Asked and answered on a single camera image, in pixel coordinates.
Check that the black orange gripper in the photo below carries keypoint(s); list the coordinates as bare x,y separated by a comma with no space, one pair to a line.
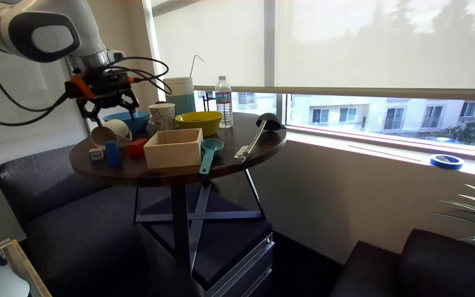
106,87

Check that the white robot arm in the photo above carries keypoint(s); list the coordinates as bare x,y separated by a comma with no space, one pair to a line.
29,27

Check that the blue cup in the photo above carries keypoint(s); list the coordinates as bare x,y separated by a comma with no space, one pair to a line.
113,156

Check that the swirl patterned paper cup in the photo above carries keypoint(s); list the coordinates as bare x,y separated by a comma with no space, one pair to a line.
163,116

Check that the blue plastic bowl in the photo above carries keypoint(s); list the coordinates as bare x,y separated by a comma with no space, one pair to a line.
138,123

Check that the red block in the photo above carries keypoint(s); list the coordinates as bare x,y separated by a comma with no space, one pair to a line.
138,149

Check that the engraved wooden cube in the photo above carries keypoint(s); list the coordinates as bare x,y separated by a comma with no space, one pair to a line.
97,154

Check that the pale wooden box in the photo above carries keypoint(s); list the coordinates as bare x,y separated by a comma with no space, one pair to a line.
172,154

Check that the white teal striped container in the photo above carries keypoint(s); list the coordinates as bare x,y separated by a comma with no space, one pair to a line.
182,93

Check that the yellow bowl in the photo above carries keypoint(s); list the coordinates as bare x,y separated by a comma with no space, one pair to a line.
199,124

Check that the teal plastic scoop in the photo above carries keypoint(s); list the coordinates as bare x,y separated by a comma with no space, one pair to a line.
212,148

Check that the clear water bottle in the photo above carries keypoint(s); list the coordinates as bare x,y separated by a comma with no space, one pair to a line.
224,105

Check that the dark grey sofa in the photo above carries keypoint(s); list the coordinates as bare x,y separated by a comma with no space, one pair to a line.
78,225

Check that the narrow white roller blind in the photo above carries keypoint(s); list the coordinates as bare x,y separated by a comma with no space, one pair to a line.
210,39

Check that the black metal table base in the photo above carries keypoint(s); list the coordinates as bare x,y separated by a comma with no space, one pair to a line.
181,232

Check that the black ladle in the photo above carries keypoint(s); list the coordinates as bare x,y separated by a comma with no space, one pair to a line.
271,123

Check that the grey drawer cabinet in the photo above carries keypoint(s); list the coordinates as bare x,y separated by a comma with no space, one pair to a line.
238,258

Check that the wide white roller blind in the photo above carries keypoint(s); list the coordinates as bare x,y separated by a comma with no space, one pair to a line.
387,44

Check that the black leather armchair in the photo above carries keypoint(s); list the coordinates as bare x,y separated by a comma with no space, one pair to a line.
430,270

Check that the pale wooden frame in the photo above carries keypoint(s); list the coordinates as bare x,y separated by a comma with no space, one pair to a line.
26,266

